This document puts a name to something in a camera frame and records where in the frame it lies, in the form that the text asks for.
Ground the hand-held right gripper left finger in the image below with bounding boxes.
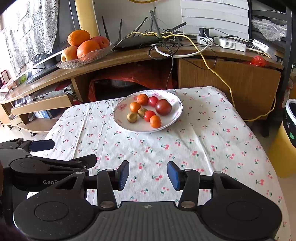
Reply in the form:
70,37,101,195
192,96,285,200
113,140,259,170
54,160,130,211

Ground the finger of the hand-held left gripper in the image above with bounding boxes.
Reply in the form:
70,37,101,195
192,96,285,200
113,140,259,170
44,154,97,173
0,138,55,153

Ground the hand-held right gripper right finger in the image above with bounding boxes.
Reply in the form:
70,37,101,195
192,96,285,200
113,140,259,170
167,161,243,209

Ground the small orange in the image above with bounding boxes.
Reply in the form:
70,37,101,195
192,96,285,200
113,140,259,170
129,102,142,113
149,115,162,128
137,93,149,106

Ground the white floral plate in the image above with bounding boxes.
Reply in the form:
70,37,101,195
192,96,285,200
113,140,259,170
113,90,184,133

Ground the wooden drawer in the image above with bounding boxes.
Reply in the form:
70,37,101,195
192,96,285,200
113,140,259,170
10,94,74,116

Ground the cherry print tablecloth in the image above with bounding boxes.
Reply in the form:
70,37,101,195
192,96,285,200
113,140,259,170
26,86,290,241

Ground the silver media player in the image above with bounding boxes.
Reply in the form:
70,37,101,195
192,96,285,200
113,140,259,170
32,85,75,102

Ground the large dark red tomato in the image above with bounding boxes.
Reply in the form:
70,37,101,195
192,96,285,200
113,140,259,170
155,99,172,116

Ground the grey metal pot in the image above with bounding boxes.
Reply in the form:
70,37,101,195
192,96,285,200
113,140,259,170
111,79,136,88

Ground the yellow apple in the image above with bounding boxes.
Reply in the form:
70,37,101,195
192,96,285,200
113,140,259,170
60,46,79,62

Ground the glass fruit bowl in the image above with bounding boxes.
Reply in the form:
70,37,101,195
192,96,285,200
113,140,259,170
56,42,115,69

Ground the large orange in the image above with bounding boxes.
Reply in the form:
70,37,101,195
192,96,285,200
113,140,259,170
76,40,101,58
68,30,91,47

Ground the wooden TV stand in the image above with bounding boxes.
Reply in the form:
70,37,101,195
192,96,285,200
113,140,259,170
0,39,285,137

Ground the yellow trash bin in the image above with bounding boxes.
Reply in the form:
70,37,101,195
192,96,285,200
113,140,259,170
268,120,296,179

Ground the white lace curtain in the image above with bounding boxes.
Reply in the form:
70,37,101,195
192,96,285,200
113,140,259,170
0,0,59,77

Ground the red apple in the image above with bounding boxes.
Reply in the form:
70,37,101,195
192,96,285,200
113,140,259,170
91,36,110,49

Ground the black television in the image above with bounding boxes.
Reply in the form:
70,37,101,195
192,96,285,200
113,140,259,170
23,0,81,84

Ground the black router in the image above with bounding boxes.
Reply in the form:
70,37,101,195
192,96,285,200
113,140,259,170
102,7,188,50

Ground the white device box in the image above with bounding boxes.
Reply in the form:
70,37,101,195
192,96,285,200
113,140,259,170
214,37,247,52

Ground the red ornament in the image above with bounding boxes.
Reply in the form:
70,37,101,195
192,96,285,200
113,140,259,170
252,56,266,67

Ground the flat white device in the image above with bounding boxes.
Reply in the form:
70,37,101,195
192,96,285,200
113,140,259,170
252,39,270,52

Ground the white foam board stack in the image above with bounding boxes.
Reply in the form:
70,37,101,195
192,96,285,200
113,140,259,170
180,0,250,41

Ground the bubble wrap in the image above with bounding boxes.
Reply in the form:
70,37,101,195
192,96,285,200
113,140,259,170
252,19,287,42

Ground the small picture frame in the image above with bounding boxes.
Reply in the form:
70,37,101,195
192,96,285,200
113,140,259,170
0,69,10,86

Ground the black cable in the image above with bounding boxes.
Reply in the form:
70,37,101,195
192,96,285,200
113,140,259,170
148,35,220,91

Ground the yellow cable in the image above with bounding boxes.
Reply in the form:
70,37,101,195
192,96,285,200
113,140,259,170
126,31,278,122

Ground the white cable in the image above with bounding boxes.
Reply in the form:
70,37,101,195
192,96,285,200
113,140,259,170
154,43,211,57

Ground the black metal rack frame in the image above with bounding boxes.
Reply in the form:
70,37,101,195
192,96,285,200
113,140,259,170
261,5,293,137

